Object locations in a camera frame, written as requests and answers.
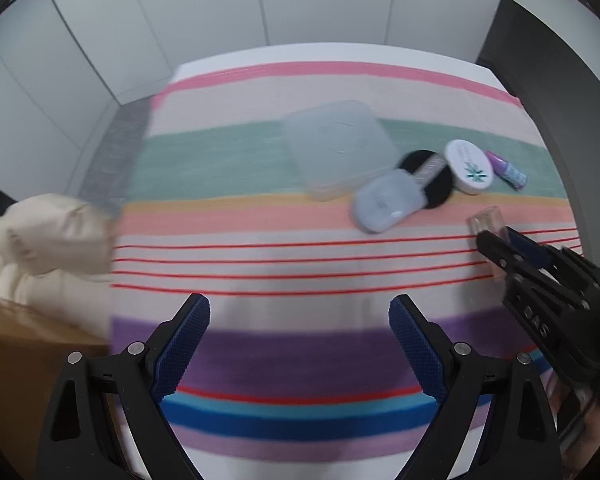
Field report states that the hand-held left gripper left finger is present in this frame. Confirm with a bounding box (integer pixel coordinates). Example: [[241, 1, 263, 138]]
[[35, 292, 212, 480]]

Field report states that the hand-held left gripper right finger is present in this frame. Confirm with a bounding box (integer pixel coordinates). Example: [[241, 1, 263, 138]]
[[388, 294, 561, 480]]

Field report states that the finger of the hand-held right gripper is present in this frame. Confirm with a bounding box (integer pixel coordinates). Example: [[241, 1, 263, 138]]
[[506, 226, 564, 269], [476, 231, 529, 282]]

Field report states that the clear small bottle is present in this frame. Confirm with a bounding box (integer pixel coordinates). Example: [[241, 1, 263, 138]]
[[467, 205, 511, 281]]

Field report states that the small purple tube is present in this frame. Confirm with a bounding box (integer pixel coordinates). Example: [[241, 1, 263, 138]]
[[484, 150, 529, 192]]

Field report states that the black powder puff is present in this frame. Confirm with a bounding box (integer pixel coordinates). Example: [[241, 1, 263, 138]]
[[397, 149, 453, 208]]

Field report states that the white round tin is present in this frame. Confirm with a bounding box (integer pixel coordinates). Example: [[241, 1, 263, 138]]
[[444, 139, 494, 193]]

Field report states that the light blue small case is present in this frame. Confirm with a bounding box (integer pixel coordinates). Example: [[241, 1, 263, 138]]
[[351, 169, 431, 234]]

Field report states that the brown cardboard box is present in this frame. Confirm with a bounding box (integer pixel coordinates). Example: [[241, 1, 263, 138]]
[[0, 291, 112, 461]]

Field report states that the clear plastic container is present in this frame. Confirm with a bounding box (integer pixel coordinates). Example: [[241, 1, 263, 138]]
[[284, 100, 398, 202]]

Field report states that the striped colourful cloth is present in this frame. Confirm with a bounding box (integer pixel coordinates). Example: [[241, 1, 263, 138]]
[[107, 60, 588, 466]]

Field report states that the cream puffy jacket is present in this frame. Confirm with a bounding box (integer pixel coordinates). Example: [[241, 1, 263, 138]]
[[0, 192, 118, 341]]

